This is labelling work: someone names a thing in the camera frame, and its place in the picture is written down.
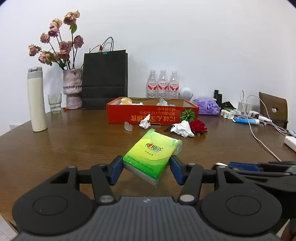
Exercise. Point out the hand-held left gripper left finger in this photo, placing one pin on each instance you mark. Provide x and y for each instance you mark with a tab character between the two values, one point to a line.
116	169

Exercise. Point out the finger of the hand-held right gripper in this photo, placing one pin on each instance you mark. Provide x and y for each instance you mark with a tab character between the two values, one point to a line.
242	166
272	178

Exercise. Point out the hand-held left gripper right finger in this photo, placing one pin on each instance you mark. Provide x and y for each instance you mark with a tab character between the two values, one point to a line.
177	170

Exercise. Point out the green tissue pack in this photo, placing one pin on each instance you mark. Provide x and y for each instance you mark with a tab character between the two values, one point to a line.
150	157

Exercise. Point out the large white tissue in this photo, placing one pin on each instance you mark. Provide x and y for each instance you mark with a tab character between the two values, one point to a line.
183	128

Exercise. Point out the small clear plastic clip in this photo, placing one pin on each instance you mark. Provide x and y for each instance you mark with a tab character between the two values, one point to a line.
128	127

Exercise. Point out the red artificial rose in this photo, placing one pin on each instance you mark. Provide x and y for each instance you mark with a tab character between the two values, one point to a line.
198	126

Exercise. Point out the small white tissue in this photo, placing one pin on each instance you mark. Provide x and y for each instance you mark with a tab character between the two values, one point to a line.
145	122

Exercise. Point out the orange red cardboard box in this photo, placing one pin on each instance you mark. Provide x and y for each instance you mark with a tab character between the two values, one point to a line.
120	114

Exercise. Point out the yellow plush toy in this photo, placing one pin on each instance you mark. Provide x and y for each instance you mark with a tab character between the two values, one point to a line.
126	101

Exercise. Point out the iridescent cellophane bundle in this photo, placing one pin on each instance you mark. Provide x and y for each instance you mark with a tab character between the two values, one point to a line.
161	102

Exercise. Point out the white plush toy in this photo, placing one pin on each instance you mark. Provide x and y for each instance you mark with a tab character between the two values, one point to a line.
138	103

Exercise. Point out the white power strip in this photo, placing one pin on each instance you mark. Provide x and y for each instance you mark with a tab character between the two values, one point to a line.
291	142

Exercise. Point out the blue tube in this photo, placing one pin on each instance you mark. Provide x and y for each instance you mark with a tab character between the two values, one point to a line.
245	121

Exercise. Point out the white pen-shaped device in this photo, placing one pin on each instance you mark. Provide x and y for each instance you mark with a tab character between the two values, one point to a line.
264	118

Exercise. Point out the white plastic clips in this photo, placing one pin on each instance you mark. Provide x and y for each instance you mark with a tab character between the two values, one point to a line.
227	114

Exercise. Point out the white charger adapter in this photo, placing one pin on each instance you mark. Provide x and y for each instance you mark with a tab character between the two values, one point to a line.
248	107
241	107

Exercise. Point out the green tube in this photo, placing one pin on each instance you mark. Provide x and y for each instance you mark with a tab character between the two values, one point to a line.
229	108

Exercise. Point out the black flat case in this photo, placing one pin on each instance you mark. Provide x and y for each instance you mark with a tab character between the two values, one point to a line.
227	104

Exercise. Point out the purple tissue pack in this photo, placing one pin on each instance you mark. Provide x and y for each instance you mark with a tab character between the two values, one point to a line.
205	106

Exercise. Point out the black rectangular device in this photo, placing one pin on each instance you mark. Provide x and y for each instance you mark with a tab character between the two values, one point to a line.
219	99
216	95

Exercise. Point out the white robot speaker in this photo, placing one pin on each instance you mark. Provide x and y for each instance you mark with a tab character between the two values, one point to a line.
186	92

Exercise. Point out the clear water bottle red label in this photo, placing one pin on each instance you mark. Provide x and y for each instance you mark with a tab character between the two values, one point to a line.
163	85
152	85
174	85

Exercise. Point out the clear drinking glass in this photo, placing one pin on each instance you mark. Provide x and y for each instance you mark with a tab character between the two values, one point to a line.
55	105

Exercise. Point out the black paper bag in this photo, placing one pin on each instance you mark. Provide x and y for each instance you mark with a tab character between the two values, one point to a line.
104	78

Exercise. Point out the mottled pink vase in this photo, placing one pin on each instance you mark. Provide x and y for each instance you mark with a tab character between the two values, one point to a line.
72	88

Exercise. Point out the cream thermos bottle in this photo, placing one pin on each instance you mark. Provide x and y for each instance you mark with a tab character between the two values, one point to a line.
37	104

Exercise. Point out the dried pink flowers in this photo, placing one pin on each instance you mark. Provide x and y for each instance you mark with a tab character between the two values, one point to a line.
65	46

